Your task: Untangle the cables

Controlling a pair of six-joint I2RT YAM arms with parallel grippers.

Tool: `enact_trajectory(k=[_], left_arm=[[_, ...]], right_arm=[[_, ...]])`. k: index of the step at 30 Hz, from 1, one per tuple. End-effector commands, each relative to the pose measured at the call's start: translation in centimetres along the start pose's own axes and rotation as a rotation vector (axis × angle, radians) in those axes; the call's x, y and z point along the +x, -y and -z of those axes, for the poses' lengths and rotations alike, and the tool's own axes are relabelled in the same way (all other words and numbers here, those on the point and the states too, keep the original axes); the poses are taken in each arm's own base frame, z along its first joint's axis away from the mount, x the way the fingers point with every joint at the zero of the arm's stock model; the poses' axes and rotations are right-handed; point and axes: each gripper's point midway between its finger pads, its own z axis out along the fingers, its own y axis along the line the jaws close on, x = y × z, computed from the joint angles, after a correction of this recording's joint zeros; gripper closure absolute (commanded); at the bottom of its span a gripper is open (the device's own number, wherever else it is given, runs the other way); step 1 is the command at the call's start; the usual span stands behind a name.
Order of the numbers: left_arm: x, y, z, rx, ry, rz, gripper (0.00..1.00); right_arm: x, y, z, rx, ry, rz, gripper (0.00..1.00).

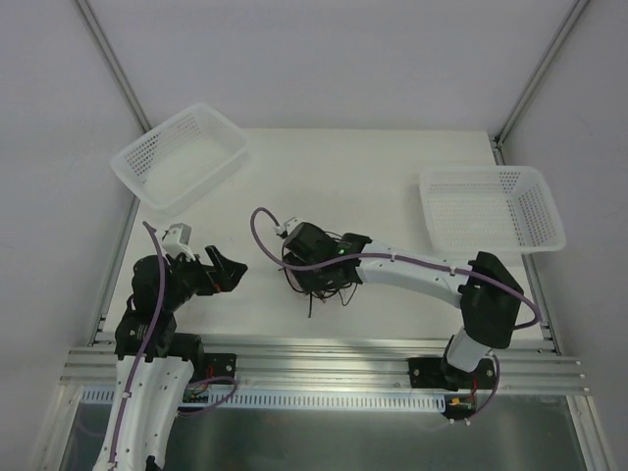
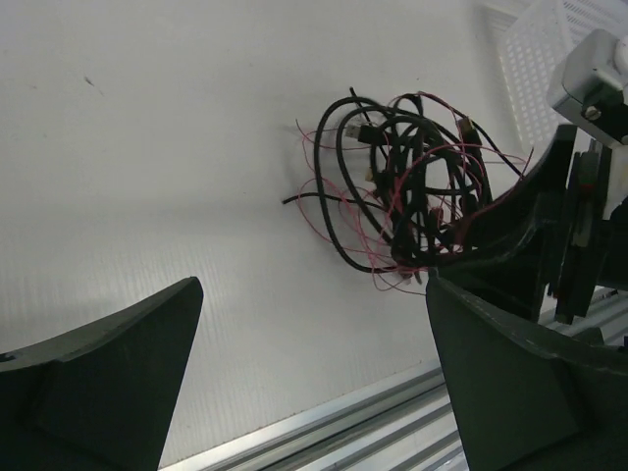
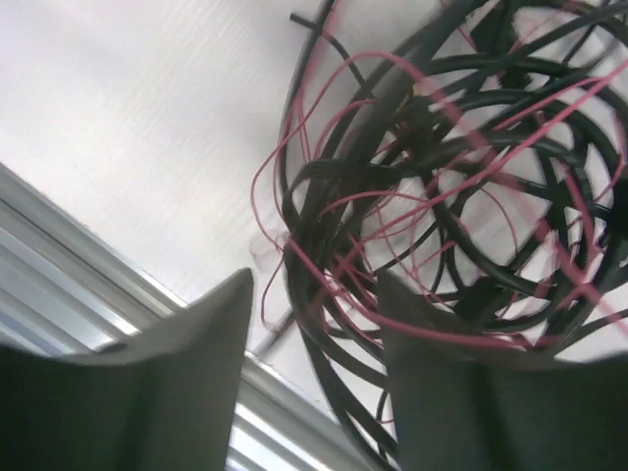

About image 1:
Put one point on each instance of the left aluminium frame post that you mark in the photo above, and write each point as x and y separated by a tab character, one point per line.
112	62

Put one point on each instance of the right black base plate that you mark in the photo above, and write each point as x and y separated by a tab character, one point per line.
426	372

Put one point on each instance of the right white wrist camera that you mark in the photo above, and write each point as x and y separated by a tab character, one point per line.
287	225

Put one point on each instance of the aluminium frame post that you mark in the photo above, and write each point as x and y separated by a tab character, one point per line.
570	20
112	62

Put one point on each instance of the white plastic basket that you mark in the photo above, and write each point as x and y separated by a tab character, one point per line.
504	209
182	159

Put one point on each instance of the white slotted cable duct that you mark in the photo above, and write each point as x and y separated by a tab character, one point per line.
295	400

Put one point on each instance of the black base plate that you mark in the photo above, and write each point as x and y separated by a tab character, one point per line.
426	372
219	368

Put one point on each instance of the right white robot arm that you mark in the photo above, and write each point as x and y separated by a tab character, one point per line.
483	290

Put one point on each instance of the left white plastic basket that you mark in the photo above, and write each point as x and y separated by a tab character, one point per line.
182	159

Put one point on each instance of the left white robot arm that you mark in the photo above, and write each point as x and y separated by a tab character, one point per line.
155	364

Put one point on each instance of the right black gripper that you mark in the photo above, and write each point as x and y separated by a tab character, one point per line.
298	240

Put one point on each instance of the right white plastic basket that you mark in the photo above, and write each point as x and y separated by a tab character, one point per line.
504	209

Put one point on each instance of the aluminium mounting rail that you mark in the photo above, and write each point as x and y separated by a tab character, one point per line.
529	367

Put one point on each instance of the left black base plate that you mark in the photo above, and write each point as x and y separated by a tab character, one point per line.
219	368

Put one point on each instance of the right aluminium frame post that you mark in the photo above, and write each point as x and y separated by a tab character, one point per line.
570	20

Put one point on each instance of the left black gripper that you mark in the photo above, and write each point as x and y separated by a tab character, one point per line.
212	274

